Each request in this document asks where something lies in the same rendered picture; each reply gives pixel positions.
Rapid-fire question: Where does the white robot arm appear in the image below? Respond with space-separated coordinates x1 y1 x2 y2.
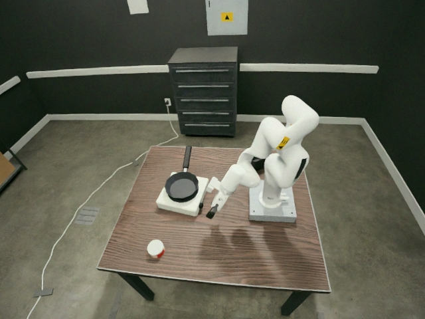
206 96 319 209

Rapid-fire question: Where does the black rectangular box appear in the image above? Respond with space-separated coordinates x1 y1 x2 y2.
251 157 266 171

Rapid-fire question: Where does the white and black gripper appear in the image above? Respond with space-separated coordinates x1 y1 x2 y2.
206 191 231 219

